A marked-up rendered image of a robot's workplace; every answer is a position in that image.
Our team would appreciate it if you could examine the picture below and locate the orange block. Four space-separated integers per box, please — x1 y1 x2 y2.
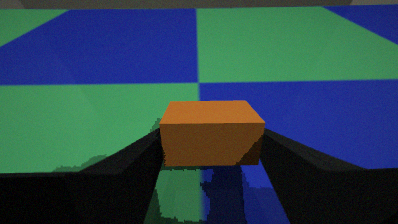
159 100 265 166

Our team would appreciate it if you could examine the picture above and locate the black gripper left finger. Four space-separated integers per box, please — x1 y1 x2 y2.
0 127 163 224

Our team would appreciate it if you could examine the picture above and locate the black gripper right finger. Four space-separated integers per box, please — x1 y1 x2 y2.
259 128 398 224

